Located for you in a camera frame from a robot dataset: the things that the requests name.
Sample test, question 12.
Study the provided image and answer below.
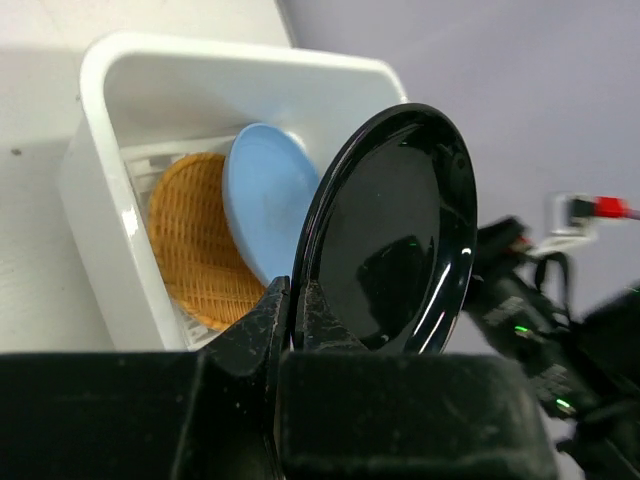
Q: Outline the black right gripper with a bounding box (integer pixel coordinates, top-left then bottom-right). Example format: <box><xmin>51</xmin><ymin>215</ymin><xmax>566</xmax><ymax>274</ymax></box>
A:
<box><xmin>464</xmin><ymin>217</ymin><xmax>639</xmax><ymax>425</ymax></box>

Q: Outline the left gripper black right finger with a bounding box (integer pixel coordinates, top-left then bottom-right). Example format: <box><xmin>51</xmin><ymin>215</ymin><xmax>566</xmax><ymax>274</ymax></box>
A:
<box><xmin>278</xmin><ymin>282</ymin><xmax>558</xmax><ymax>479</ymax></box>

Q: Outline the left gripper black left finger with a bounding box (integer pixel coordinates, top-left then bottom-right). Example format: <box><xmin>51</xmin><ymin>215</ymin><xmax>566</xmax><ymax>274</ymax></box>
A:
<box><xmin>1</xmin><ymin>277</ymin><xmax>290</xmax><ymax>479</ymax></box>

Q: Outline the black round plate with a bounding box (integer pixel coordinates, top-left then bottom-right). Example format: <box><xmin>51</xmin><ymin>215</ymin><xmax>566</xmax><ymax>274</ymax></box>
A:
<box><xmin>289</xmin><ymin>103</ymin><xmax>478</xmax><ymax>354</ymax></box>

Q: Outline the woven bamboo round tray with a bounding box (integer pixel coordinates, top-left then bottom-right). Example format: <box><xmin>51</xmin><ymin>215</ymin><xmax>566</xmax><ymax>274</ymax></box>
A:
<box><xmin>147</xmin><ymin>152</ymin><xmax>265</xmax><ymax>331</ymax></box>

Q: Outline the light blue round plate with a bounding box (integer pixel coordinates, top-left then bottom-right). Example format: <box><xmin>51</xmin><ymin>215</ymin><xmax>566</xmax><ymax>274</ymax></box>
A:
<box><xmin>222</xmin><ymin>123</ymin><xmax>320</xmax><ymax>285</ymax></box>

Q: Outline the white plastic bin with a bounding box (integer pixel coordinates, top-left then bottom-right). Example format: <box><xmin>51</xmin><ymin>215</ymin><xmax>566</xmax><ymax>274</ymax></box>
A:
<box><xmin>58</xmin><ymin>32</ymin><xmax>407</xmax><ymax>351</ymax></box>

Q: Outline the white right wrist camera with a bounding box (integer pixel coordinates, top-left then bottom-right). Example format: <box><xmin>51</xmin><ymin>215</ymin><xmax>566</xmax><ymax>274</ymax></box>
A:
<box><xmin>529</xmin><ymin>193</ymin><xmax>597</xmax><ymax>258</ymax></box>

